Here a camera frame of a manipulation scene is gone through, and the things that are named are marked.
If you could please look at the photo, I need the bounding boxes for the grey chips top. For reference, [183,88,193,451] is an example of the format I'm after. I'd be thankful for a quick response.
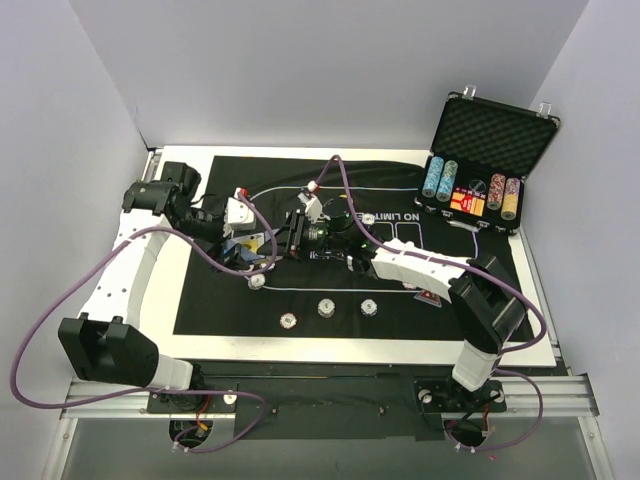
[362,213,375,225]

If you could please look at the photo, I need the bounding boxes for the grey chips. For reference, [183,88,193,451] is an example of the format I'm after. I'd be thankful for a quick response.
[248,274,266,290]
[362,213,375,225]

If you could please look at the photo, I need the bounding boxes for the grey chip stack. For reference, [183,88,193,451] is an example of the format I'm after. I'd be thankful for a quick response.
[317,298,336,318]

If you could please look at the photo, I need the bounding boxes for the blue chip stack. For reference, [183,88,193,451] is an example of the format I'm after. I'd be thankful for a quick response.
[360,299,378,317]

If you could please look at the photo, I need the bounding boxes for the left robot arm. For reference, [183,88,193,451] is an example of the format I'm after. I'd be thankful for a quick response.
[58,162,256,412]

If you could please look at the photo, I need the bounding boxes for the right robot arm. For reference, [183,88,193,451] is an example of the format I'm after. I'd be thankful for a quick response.
[285,188,526,409]

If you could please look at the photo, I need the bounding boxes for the black poker table mat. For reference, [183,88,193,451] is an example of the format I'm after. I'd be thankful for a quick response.
[174,156,517,341]

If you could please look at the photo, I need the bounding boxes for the red white chip front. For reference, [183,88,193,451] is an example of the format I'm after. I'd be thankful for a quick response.
[279,312,297,330]

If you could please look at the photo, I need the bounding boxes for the red triangle dealer marker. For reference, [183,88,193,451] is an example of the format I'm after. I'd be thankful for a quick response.
[414,290,442,308]

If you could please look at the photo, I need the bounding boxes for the green chip row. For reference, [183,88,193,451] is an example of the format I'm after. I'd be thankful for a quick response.
[436,160,458,202]

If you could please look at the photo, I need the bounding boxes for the light blue chip row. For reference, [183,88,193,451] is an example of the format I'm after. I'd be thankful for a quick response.
[421,156,444,198]

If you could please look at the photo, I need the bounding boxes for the red card deck in case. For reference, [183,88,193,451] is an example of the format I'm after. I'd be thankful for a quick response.
[450,187,486,217]

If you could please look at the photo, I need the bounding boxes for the black aluminium chip case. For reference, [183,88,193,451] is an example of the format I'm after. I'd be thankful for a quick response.
[414,85,561,236]

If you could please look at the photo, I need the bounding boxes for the red chip row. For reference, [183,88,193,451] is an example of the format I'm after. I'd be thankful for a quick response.
[487,173,506,210]

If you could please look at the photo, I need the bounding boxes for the yellow chip row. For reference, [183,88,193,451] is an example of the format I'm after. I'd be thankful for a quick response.
[501,178,520,221]

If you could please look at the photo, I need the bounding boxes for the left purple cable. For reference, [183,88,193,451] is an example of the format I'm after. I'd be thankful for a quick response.
[9,193,279,455]

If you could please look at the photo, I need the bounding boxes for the purple cable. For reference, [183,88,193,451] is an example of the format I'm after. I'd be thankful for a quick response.
[312,154,546,454]
[9,193,279,455]

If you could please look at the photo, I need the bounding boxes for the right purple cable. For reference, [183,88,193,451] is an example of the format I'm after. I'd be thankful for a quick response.
[312,154,546,454]

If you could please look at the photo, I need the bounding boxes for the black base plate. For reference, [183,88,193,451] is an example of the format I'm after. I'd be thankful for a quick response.
[147,361,506,441]

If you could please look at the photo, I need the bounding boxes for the aluminium rail frame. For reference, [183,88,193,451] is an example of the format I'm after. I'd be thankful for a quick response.
[43,145,614,479]

